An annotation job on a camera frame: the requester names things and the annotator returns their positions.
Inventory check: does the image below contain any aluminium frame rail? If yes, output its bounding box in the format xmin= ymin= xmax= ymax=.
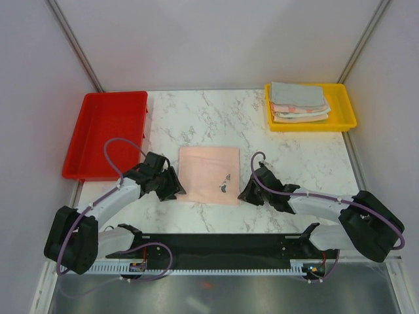
xmin=339 ymin=235 xmax=396 ymax=262

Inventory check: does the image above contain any grey towel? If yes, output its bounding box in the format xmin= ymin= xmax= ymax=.
xmin=269 ymin=82 xmax=324 ymax=108

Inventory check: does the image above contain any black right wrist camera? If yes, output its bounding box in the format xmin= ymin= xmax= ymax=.
xmin=255 ymin=162 xmax=283 ymax=191

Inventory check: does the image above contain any red plastic bin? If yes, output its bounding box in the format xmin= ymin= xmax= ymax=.
xmin=62 ymin=91 xmax=148 ymax=181

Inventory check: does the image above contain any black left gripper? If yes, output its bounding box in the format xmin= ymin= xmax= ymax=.
xmin=153 ymin=166 xmax=186 ymax=202

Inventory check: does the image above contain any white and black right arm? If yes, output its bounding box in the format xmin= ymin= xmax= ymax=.
xmin=238 ymin=175 xmax=405 ymax=262

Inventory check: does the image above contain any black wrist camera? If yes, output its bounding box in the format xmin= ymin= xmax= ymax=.
xmin=255 ymin=162 xmax=283 ymax=191
xmin=143 ymin=152 xmax=171 ymax=173

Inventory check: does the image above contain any right corner aluminium post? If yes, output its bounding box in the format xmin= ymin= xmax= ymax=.
xmin=337 ymin=0 xmax=393 ymax=84

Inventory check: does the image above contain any light pink towel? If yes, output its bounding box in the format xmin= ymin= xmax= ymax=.
xmin=178 ymin=147 xmax=240 ymax=206

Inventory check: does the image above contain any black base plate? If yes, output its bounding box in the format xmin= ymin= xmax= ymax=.
xmin=108 ymin=233 xmax=337 ymax=270

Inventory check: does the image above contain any mint green towel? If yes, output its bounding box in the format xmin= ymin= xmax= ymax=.
xmin=273 ymin=112 xmax=328 ymax=120

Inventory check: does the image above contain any orange fox towel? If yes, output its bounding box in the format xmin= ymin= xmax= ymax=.
xmin=274 ymin=114 xmax=329 ymax=124

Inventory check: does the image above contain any white slotted cable duct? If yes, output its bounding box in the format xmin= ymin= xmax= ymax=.
xmin=88 ymin=260 xmax=325 ymax=275

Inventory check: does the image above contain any yellow plastic bin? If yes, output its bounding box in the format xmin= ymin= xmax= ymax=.
xmin=264 ymin=83 xmax=357 ymax=132

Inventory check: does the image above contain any pink patterned towel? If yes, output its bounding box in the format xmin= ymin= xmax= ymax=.
xmin=270 ymin=102 xmax=330 ymax=114

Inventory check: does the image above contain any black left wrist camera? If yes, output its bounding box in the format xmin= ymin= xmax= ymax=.
xmin=143 ymin=152 xmax=171 ymax=173

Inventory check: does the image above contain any corner aluminium post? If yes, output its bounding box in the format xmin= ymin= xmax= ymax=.
xmin=45 ymin=0 xmax=105 ymax=92
xmin=337 ymin=0 xmax=393 ymax=84

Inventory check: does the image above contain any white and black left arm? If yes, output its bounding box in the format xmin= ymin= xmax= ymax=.
xmin=44 ymin=164 xmax=186 ymax=275

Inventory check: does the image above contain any left corner aluminium post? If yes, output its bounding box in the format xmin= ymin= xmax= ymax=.
xmin=45 ymin=0 xmax=105 ymax=92

